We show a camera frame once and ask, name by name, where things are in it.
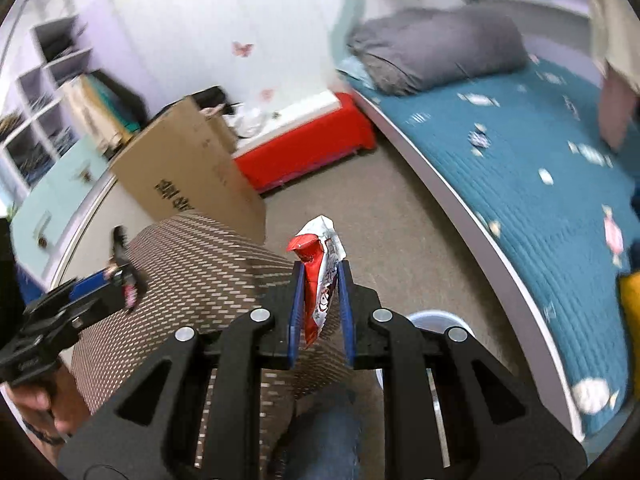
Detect brown polka dot tablecloth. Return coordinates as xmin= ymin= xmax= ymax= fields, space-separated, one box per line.
xmin=72 ymin=214 xmax=352 ymax=478

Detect light blue trash bin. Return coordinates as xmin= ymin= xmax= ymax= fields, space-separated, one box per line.
xmin=370 ymin=308 xmax=454 ymax=479

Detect grey folded blanket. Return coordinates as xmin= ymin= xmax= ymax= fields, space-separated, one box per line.
xmin=347 ymin=4 xmax=528 ymax=96

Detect teal drawer unit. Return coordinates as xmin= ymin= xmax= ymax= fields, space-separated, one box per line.
xmin=11 ymin=136 xmax=110 ymax=286

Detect white open shelf unit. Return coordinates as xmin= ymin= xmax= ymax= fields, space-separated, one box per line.
xmin=1 ymin=0 xmax=104 ymax=209

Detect blue jeans leg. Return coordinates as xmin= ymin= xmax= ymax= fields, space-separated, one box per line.
xmin=265 ymin=384 xmax=361 ymax=479

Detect white cloth on bench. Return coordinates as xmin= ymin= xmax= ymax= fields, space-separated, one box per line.
xmin=233 ymin=103 xmax=269 ymax=139

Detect teal quilted bed mattress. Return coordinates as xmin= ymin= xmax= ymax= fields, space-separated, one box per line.
xmin=343 ymin=56 xmax=639 ymax=437

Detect red bench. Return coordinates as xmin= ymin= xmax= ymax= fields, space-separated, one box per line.
xmin=235 ymin=92 xmax=376 ymax=194

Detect hanging clothes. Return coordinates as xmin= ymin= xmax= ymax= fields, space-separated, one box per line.
xmin=60 ymin=70 xmax=150 ymax=159

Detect beige hanging cloth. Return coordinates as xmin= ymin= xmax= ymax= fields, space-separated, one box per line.
xmin=581 ymin=0 xmax=640 ymax=151

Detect yellow pillow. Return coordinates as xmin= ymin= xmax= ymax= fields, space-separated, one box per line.
xmin=617 ymin=271 xmax=640 ymax=399

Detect left hand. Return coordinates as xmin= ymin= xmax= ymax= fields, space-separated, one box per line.
xmin=2 ymin=364 xmax=91 ymax=439

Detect dark snack wrapper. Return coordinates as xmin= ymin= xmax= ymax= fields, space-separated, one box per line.
xmin=102 ymin=224 xmax=149 ymax=311

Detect brown cardboard box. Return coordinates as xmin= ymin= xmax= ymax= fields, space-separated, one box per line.
xmin=110 ymin=98 xmax=266 ymax=244

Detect red white snack wrapper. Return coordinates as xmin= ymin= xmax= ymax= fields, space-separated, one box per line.
xmin=286 ymin=216 xmax=347 ymax=347

